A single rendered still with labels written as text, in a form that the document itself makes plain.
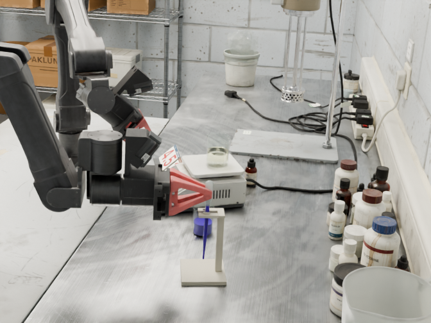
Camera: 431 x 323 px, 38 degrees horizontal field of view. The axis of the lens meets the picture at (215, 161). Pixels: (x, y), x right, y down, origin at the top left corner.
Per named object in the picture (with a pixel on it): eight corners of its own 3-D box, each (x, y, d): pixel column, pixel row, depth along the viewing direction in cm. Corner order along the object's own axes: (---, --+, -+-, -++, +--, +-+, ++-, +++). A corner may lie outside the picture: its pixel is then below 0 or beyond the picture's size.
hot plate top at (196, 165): (192, 179, 135) (193, 175, 135) (180, 159, 146) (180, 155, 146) (245, 175, 139) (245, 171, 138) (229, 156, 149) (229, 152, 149)
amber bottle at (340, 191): (351, 214, 140) (356, 179, 137) (343, 218, 138) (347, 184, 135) (338, 209, 143) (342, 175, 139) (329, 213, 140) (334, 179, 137)
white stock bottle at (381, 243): (371, 263, 120) (380, 209, 116) (400, 277, 116) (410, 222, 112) (351, 274, 116) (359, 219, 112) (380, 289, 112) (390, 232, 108)
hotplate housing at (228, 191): (158, 216, 136) (158, 182, 133) (147, 191, 147) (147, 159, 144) (254, 207, 142) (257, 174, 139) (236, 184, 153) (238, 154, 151)
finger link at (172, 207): (211, 165, 111) (158, 163, 111) (214, 181, 105) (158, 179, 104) (208, 200, 114) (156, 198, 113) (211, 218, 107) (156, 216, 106)
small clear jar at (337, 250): (335, 276, 116) (338, 256, 114) (324, 266, 119) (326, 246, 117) (353, 272, 117) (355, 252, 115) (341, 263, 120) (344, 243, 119)
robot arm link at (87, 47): (113, 55, 130) (84, -30, 147) (70, 57, 127) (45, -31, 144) (108, 98, 139) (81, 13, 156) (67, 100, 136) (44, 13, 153)
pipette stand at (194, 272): (181, 286, 111) (183, 220, 106) (179, 262, 118) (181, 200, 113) (226, 285, 111) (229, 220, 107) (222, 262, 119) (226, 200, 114)
